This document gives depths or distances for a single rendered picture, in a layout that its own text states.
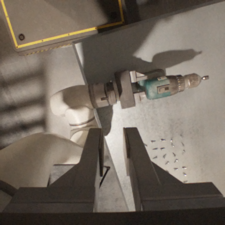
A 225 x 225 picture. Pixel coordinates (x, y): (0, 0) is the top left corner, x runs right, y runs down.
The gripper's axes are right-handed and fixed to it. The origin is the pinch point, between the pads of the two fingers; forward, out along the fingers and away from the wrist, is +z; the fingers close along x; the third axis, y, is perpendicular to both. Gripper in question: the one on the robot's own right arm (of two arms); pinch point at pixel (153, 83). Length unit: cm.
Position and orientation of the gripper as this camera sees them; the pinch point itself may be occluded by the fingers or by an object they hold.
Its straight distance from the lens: 60.3
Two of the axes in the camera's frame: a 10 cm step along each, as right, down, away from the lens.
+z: 9.8, -2.1, -0.5
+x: 2.1, 9.3, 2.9
